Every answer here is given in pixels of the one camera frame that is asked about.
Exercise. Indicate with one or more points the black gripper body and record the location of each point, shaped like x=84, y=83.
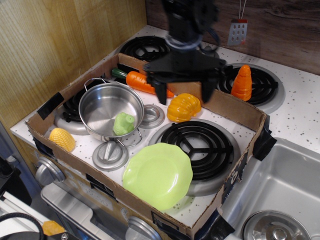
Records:
x=187, y=66

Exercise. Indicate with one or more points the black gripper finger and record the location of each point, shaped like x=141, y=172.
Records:
x=161, y=91
x=208, y=85

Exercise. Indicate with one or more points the green toy broccoli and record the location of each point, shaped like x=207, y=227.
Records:
x=123, y=124

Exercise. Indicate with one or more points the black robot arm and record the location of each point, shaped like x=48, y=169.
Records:
x=188, y=20

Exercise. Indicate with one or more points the small steel pan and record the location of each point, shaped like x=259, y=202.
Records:
x=102, y=102

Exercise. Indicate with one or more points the silver stove knob back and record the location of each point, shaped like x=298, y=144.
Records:
x=208, y=50

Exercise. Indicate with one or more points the silver stove knob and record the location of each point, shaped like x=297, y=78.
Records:
x=153, y=116
x=208, y=50
x=110, y=156

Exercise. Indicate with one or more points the orange toy carrot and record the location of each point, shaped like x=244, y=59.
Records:
x=135, y=80

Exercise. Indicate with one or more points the orange toy pumpkin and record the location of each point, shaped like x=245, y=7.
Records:
x=183, y=107

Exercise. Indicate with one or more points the silver stove knob middle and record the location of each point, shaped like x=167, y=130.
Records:
x=153, y=116

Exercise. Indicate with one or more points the orange swirl cone toy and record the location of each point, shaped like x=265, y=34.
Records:
x=242, y=85

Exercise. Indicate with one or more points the back left black burner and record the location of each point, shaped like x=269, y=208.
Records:
x=146, y=49

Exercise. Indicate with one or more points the black burner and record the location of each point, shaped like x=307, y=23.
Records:
x=268, y=92
x=146, y=49
x=68, y=118
x=212, y=150

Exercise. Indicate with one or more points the hanging metal spatula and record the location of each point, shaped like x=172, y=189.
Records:
x=238, y=27

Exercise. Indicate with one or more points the back right black burner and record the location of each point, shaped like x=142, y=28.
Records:
x=268, y=92

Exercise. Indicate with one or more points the front right black burner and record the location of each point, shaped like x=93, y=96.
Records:
x=212, y=150

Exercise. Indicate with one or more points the silver stove knob front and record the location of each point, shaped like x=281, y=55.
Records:
x=110, y=156

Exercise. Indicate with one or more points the light green plastic plate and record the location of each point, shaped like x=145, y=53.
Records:
x=159, y=174

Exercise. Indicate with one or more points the front left black burner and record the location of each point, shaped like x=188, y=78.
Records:
x=68, y=118

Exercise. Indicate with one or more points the yellow toy corn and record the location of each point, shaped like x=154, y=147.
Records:
x=62, y=138

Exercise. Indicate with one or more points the silver sink basin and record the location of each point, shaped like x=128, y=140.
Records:
x=287, y=180

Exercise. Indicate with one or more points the cardboard fence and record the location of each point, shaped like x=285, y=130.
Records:
x=225, y=110

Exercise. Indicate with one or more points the oven front knob left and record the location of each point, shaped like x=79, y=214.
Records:
x=47, y=172

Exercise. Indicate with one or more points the oven knob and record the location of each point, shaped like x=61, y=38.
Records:
x=47, y=172
x=140, y=230

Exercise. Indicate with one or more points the oven front knob right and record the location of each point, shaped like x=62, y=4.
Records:
x=140, y=230

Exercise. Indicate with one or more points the sink drain strainer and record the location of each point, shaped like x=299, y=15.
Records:
x=273, y=225

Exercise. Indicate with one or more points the yellow toy bottom left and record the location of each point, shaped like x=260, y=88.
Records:
x=51, y=228

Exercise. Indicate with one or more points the oven door handle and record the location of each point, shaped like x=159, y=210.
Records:
x=83, y=214

